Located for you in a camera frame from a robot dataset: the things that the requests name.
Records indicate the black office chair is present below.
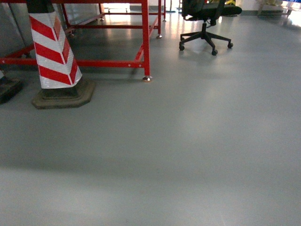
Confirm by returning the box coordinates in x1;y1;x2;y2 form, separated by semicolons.
179;0;242;56

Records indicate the stainless steel rack frame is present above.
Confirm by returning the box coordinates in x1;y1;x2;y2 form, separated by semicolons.
256;0;301;17

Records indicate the red white striped cone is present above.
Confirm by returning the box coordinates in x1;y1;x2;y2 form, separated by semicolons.
26;0;95;109
0;70;23;104

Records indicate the red metal table frame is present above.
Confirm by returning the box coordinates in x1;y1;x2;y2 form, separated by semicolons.
0;0;162;82

